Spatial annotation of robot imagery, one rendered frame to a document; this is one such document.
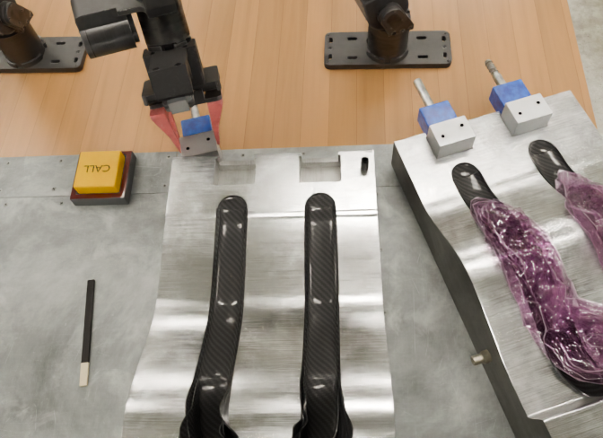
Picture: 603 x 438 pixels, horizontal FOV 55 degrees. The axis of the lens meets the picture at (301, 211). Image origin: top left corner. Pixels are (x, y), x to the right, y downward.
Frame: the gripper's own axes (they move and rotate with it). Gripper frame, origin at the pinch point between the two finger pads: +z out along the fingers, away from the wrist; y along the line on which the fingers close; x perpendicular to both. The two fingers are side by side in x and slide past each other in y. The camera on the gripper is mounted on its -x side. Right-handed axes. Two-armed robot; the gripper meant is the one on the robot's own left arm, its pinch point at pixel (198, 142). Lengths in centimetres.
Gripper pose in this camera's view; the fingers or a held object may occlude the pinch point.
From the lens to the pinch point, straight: 83.6
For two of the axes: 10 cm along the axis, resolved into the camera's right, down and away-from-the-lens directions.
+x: -1.6, -5.1, 8.4
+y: 9.7, -2.3, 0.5
